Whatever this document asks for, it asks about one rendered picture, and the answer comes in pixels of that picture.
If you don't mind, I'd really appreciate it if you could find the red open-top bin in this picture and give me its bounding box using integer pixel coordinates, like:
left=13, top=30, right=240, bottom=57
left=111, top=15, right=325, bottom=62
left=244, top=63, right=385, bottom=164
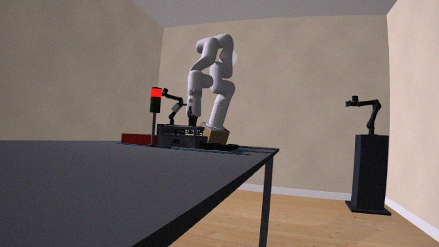
left=121, top=134, right=158, bottom=145

